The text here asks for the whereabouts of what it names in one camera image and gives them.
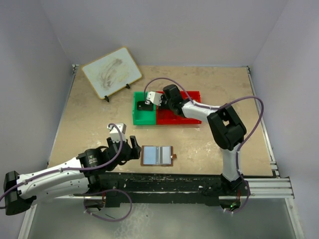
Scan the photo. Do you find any brown leather card holder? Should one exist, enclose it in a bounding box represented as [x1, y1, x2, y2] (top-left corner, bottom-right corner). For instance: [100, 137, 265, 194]
[141, 145, 177, 167]

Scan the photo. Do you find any small whiteboard on stand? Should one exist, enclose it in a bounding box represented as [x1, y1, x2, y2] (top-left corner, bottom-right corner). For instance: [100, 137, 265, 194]
[81, 46, 143, 102]

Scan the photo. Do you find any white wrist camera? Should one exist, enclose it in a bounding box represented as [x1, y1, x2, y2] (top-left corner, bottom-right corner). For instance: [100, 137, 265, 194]
[107, 123, 126, 143]
[145, 91, 162, 106]

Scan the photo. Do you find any black VIP card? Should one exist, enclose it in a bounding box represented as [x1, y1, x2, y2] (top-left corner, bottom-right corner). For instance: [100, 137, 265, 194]
[136, 101, 154, 111]

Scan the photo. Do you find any green plastic bin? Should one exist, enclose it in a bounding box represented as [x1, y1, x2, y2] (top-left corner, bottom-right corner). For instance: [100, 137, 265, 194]
[132, 92, 156, 125]

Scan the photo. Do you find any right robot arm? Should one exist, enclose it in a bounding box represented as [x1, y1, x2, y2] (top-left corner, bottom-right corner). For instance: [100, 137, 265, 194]
[161, 84, 247, 195]

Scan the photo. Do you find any white stripe card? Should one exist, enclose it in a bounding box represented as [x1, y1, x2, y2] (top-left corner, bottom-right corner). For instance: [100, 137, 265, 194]
[159, 146, 171, 165]

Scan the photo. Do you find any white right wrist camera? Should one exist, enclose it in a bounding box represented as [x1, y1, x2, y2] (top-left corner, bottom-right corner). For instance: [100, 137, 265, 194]
[145, 91, 162, 106]

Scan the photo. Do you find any red plastic bin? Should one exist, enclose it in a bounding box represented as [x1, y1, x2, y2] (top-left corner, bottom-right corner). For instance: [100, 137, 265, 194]
[176, 91, 201, 124]
[156, 106, 184, 125]

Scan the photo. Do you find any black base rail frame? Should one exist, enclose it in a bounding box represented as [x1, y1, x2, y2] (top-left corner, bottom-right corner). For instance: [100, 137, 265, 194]
[83, 172, 250, 207]

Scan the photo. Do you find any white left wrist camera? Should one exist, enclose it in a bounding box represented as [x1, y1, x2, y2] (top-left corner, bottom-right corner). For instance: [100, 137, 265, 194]
[107, 123, 126, 143]

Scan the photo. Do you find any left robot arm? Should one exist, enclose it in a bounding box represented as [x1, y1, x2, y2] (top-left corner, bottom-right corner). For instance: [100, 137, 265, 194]
[0, 136, 142, 216]

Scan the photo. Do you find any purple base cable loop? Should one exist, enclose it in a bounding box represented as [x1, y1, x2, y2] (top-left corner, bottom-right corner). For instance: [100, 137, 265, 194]
[83, 186, 134, 222]

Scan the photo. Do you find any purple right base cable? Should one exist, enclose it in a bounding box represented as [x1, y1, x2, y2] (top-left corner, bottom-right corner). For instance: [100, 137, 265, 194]
[223, 171, 251, 215]

